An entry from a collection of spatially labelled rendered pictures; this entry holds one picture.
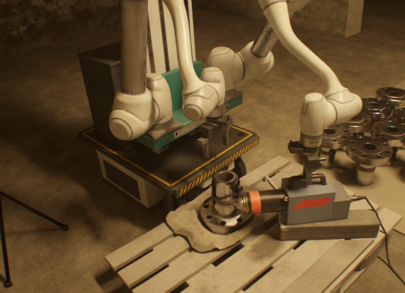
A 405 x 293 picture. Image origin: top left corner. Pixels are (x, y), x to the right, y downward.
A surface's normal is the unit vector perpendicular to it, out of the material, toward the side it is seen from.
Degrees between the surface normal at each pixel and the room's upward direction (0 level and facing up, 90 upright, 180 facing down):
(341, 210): 90
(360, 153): 0
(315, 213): 90
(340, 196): 0
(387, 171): 0
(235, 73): 91
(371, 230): 90
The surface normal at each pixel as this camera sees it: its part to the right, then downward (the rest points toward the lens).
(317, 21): -0.76, 0.36
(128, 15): -0.18, 0.53
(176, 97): 0.72, 0.31
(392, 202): -0.06, -0.86
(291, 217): 0.07, 0.51
